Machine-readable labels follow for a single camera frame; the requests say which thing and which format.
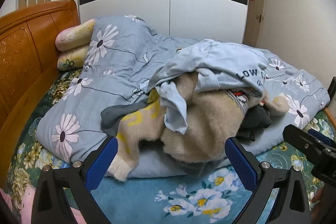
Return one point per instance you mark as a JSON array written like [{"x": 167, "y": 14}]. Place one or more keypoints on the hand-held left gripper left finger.
[{"x": 103, "y": 161}]

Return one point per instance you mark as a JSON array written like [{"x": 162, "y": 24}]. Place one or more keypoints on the person's right hand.
[{"x": 318, "y": 197}]

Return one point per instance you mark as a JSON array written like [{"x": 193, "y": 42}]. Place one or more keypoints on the wooden headboard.
[{"x": 29, "y": 56}]

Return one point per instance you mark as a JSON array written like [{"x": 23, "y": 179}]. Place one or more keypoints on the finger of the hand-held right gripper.
[
  {"x": 317, "y": 134},
  {"x": 302, "y": 140}
]

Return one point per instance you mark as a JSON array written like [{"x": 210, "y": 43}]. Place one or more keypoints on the teal floral bed blanket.
[{"x": 147, "y": 200}]

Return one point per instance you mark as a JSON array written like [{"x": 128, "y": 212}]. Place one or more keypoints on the cream door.
[{"x": 256, "y": 29}]

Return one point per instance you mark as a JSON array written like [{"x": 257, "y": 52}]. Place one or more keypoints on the light blue sweatshirt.
[{"x": 210, "y": 64}]

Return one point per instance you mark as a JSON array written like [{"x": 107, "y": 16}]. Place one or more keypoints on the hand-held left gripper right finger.
[{"x": 240, "y": 161}]

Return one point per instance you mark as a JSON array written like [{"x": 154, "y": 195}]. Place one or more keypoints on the wooden bed frame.
[{"x": 331, "y": 113}]

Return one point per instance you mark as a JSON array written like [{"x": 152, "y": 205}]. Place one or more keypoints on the patterned knit garment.
[{"x": 240, "y": 100}]

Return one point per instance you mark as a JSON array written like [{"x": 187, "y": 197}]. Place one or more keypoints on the beige fuzzy sweater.
[{"x": 204, "y": 124}]

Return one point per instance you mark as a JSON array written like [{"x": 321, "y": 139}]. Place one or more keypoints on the dark grey garment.
[{"x": 256, "y": 121}]

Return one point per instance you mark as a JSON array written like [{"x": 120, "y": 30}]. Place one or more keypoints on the pink cloth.
[{"x": 18, "y": 211}]

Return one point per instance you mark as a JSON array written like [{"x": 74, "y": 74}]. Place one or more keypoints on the blue floral duvet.
[{"x": 118, "y": 56}]

